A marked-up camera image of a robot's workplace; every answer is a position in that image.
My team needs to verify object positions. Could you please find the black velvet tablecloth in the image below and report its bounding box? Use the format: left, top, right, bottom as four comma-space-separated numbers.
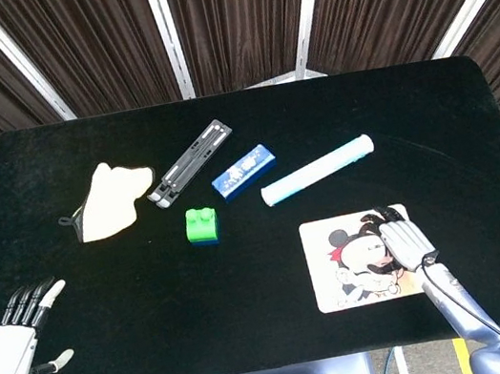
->
0, 44, 500, 374

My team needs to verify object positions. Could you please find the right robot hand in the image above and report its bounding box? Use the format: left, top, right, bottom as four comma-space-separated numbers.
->
358, 197, 443, 280

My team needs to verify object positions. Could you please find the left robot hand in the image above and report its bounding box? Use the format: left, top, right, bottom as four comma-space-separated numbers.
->
0, 274, 83, 374

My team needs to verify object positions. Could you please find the white and light-blue roll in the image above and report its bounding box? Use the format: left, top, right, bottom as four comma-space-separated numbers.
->
253, 131, 383, 209

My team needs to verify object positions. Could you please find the yellow floor tape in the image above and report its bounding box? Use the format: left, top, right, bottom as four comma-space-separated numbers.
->
450, 335, 477, 374

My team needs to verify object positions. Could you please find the green and blue toy brick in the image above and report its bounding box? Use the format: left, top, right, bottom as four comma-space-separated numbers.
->
181, 204, 223, 251

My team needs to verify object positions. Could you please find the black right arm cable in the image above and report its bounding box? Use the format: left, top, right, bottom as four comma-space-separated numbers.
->
416, 248, 500, 366

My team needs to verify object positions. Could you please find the blue rectangular box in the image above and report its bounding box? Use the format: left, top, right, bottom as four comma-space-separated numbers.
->
205, 140, 282, 204

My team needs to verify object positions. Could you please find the cartoon girl mouse pad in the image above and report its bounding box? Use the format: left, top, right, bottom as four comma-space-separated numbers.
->
297, 198, 437, 316

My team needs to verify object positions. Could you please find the black folding laptop stand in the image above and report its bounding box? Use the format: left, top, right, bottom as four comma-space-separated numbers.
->
135, 115, 244, 212

